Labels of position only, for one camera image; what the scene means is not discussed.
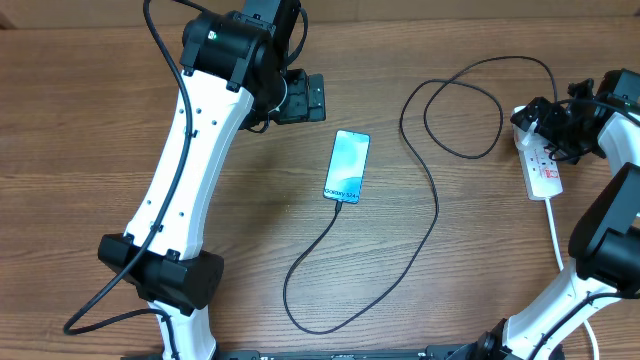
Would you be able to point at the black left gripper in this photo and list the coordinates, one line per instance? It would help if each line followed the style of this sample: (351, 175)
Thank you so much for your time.
(299, 108)

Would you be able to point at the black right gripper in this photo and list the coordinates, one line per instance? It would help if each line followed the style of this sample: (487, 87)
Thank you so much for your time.
(527, 114)

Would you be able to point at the blue screen Galaxy smartphone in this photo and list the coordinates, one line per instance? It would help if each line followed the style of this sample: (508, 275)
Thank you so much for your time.
(347, 167)

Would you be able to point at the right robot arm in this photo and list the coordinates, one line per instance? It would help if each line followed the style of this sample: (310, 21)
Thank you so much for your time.
(603, 247)

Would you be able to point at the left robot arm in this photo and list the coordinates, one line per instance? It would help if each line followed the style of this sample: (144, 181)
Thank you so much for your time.
(237, 74)

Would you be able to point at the white charger plug adapter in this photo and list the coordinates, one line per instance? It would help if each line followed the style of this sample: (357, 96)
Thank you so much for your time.
(525, 139)

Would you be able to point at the white power strip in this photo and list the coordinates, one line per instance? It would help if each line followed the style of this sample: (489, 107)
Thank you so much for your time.
(541, 174)

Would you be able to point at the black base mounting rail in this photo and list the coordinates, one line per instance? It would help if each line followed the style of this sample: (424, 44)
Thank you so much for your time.
(433, 352)

